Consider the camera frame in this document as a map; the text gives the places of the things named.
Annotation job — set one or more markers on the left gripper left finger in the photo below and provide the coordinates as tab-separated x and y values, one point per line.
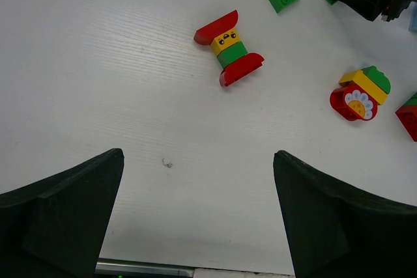
56	227

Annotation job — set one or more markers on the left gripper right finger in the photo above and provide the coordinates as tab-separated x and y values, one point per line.
337	230

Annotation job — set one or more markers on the light blue container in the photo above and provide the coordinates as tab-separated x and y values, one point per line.
413	19

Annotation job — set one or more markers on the flower lego stack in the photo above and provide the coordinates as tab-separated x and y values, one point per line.
360	93

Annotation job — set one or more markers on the red green lego stack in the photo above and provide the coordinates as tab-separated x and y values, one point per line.
407	116

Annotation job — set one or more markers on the red yellow green lego figure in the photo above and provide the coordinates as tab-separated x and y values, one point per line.
228	48

